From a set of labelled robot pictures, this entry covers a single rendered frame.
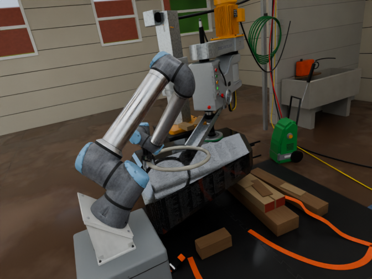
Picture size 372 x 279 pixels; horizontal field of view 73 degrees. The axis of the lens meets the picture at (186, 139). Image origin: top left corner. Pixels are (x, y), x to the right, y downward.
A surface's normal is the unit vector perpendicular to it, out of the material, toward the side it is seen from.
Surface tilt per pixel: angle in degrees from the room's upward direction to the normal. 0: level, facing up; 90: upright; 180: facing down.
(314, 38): 90
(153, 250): 0
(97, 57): 90
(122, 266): 0
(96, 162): 62
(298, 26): 90
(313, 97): 90
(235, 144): 45
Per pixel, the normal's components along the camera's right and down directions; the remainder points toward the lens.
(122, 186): 0.01, -0.01
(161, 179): 0.22, -0.46
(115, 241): 0.46, 0.27
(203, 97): -0.46, 0.38
